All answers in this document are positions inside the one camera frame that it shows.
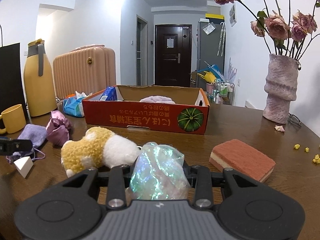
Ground yellow thermos jug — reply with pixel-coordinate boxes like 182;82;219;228
23;39;57;117

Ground white makeup sponge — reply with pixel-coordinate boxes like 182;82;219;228
14;157;33;178

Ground pink ribbed suitcase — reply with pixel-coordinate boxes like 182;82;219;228
53;45;116;99

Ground grey refrigerator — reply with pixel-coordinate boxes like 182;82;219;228
196;19;225;74

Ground dried pink rose bouquet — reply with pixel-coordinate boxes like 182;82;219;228
214;0;319;61

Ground pink satin scrunchie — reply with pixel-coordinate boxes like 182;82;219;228
46;110;72;146

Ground wire storage rack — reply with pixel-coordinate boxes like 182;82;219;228
213;79;235;105

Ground red cardboard pumpkin box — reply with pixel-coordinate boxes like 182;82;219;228
82;85;210;134

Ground yellow mug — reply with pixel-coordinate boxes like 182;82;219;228
0;104;27;134

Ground iridescent organza pouch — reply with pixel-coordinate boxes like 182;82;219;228
126;142;190;202

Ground red layered sponge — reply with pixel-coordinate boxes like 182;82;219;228
209;139;276;182

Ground eyeglasses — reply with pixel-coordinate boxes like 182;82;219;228
288;113;302;127

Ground lilac fluffy headband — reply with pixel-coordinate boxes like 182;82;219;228
140;96;175;105

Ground pink textured vase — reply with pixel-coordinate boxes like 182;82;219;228
263;54;300;125

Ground dark front door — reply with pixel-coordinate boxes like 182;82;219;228
155;24;192;87

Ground yellow white plush toy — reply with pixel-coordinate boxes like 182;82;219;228
61;126;140;178

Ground blue open wipes pack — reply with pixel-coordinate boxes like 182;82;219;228
62;91;93;118

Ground blue tissue pack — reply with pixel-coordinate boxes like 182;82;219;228
99;87;117;101

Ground purple drawstring pouch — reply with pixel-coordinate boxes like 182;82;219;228
6;124;47;164

